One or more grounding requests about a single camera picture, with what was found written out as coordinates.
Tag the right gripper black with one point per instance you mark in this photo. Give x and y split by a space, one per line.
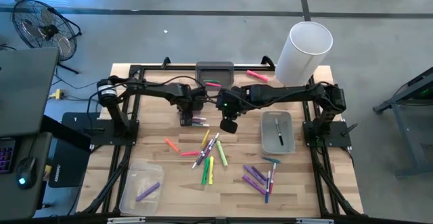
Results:
233 100

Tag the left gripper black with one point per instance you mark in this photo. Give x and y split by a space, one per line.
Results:
191 100

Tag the yellow slim highlighter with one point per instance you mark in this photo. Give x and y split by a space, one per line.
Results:
205 138

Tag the lime green thick highlighter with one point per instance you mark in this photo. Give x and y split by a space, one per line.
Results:
222 153

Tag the pink thick highlighter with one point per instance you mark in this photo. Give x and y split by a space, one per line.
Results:
189 153

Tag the pink slim highlighter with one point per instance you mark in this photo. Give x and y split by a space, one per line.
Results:
257 76
213 84

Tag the green slim highlighter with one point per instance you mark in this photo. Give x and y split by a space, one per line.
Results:
211 81

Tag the yellow thick highlighter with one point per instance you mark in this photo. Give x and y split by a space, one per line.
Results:
211 171

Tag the black whiteboard marker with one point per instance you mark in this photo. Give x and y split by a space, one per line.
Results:
279 132

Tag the purple thick highlighter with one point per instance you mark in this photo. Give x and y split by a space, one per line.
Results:
253 184
147 191
252 173
260 174

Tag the teal slim highlighter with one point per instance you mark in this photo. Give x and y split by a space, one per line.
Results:
270 160

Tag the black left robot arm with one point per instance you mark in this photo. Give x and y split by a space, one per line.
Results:
152 88

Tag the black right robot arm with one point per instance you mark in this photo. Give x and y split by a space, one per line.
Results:
287 93

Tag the light grey plastic bin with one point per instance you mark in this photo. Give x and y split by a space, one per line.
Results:
270 142

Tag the dark grey plastic bin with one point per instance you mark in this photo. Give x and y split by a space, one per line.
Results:
214 70

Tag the clear plastic bin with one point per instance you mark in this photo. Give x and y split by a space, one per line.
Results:
135 183

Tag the white shade table lamp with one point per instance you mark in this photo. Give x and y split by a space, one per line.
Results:
304 55

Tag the black flat bar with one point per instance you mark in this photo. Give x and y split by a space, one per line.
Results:
64 132

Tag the yellow power plug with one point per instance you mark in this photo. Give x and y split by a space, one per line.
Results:
58 94

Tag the grey monitor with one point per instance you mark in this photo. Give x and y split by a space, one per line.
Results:
27 88

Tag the black floor fan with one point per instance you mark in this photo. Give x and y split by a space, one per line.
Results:
44 31

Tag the black computer mouse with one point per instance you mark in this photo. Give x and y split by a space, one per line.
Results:
27 173

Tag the grey metal table stand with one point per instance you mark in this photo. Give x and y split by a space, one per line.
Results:
407 134

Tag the backlit keyboard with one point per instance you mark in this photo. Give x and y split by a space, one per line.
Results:
6 156

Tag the dark grey desk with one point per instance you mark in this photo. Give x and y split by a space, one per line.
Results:
20 203

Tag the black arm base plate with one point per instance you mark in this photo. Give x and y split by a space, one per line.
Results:
338 134
78 126

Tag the silver bracket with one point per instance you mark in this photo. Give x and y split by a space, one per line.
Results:
314 221
125 220

